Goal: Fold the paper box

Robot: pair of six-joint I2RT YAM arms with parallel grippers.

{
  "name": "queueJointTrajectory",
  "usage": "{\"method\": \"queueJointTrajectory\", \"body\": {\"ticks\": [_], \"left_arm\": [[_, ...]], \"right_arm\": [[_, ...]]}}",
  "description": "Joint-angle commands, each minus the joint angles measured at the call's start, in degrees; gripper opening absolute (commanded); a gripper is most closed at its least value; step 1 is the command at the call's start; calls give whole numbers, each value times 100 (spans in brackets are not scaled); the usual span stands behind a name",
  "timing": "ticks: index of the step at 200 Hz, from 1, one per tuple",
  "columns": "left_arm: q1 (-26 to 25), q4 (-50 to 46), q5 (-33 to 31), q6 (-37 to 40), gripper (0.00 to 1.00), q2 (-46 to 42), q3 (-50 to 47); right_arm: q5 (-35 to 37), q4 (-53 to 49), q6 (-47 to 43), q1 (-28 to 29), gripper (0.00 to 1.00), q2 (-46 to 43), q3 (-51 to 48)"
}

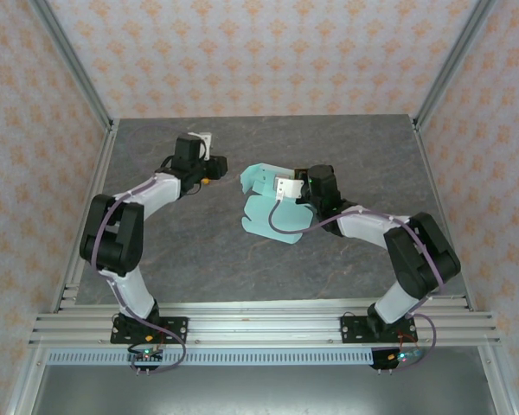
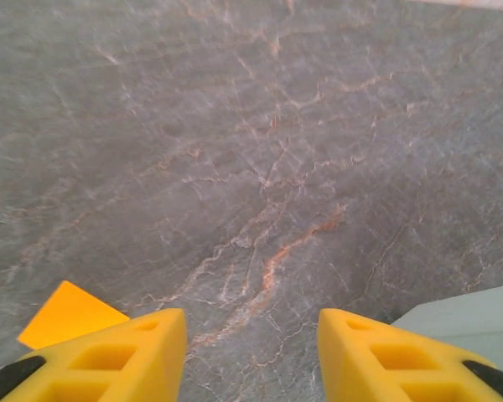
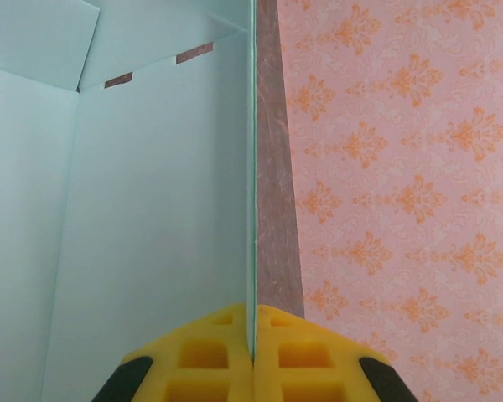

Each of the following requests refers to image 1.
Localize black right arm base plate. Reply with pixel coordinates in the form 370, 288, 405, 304
340, 314, 416, 345

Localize light teal paper box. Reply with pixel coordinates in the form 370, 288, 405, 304
240, 163, 319, 246

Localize aluminium mounting rail beam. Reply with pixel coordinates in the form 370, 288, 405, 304
28, 296, 501, 349

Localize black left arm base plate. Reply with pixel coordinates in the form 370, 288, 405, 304
110, 316, 189, 345

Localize aluminium frame post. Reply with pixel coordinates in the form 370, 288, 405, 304
414, 0, 498, 129
28, 0, 116, 131

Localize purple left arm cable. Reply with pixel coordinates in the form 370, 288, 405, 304
93, 124, 208, 374

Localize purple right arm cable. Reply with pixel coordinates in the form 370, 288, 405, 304
268, 196, 449, 373

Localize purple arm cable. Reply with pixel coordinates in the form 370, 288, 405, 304
268, 196, 449, 373
93, 124, 208, 374

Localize grey slotted cable duct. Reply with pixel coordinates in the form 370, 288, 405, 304
47, 348, 375, 367

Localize grey metal sheet panel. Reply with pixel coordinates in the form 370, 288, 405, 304
29, 365, 498, 415

